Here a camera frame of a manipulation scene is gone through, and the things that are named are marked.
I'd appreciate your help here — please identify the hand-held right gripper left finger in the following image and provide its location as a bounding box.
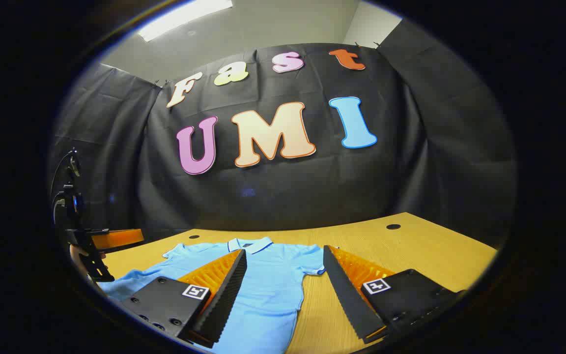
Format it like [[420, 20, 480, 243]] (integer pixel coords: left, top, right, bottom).
[[116, 249, 248, 349]]

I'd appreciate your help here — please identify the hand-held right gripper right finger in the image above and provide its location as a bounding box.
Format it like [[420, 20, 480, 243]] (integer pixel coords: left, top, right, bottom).
[[323, 245, 465, 345]]

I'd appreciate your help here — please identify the light blue T-shirt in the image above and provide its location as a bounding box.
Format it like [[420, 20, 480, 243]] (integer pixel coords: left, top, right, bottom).
[[97, 236, 326, 354]]

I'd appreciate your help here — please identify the black backdrop cloth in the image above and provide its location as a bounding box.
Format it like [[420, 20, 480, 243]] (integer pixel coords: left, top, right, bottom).
[[47, 17, 518, 249]]

